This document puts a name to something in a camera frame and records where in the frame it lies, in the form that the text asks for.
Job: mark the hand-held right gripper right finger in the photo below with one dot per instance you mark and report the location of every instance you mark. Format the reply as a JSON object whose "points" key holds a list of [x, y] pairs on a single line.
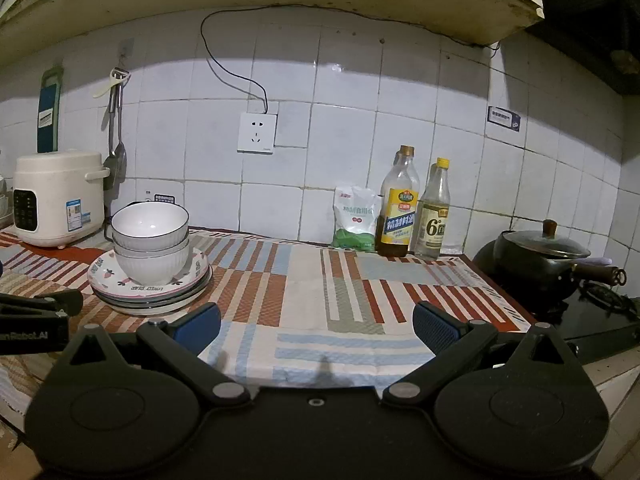
{"points": [[431, 324]]}

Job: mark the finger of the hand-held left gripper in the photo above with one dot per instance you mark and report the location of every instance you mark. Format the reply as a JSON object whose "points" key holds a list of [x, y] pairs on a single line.
{"points": [[45, 302]]}

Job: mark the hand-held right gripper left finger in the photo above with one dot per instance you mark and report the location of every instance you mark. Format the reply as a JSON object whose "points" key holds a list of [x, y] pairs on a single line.
{"points": [[205, 321]]}

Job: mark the white sun print plate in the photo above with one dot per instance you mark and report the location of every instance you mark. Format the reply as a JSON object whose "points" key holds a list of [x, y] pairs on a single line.
{"points": [[197, 291]]}

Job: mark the blue fried egg plate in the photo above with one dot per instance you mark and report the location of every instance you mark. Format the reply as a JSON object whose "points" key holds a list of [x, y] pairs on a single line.
{"points": [[150, 310]]}

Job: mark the pink strawberry print plate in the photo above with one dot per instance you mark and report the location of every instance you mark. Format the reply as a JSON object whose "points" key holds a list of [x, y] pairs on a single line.
{"points": [[104, 272]]}

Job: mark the white ribbed bowl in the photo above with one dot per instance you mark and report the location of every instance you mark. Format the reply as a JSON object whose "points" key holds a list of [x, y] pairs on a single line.
{"points": [[150, 271], [150, 222], [176, 253]]}

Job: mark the clear vinegar bottle yellow cap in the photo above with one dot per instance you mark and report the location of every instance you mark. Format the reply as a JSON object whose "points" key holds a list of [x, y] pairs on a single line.
{"points": [[432, 225]]}

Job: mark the white rice cooker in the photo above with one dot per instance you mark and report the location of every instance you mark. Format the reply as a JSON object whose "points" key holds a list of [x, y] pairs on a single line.
{"points": [[55, 200]]}

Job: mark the yellow label cooking wine bottle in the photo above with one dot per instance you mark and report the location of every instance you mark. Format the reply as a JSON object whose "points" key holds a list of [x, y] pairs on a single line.
{"points": [[397, 220]]}

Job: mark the striped patchwork table cloth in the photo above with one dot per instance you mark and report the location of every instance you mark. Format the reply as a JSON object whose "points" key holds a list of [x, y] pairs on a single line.
{"points": [[310, 285]]}

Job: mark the white green salt bag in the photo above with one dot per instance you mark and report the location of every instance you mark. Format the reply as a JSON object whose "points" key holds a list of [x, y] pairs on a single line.
{"points": [[356, 220]]}

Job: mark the glass wok lid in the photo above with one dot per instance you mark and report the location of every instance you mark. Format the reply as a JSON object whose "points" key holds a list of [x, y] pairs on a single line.
{"points": [[542, 247]]}

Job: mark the hanging metal spatula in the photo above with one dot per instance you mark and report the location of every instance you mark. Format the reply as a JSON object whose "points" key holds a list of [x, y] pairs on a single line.
{"points": [[119, 160]]}

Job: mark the black gas stove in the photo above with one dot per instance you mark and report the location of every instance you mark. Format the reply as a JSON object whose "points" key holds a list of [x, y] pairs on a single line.
{"points": [[600, 315]]}

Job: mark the pale purple object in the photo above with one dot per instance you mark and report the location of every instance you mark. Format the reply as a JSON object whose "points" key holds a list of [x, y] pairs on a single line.
{"points": [[597, 261]]}

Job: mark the green hanging board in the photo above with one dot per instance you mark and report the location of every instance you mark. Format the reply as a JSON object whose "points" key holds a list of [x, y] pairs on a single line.
{"points": [[49, 110]]}

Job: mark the white hanging peeler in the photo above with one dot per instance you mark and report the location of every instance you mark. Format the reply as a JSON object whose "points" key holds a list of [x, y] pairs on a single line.
{"points": [[117, 77]]}

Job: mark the dark range hood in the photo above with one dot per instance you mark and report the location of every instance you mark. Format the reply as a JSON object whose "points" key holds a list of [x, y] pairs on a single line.
{"points": [[595, 20]]}

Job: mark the small black wall label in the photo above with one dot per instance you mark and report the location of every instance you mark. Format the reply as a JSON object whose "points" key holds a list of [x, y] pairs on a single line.
{"points": [[167, 198]]}

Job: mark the white wall socket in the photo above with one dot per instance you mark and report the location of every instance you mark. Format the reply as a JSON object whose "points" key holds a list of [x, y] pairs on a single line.
{"points": [[257, 133]]}

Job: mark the dark blue wall sticker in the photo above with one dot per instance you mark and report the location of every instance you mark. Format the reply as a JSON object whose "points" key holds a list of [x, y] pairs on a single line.
{"points": [[504, 119]]}

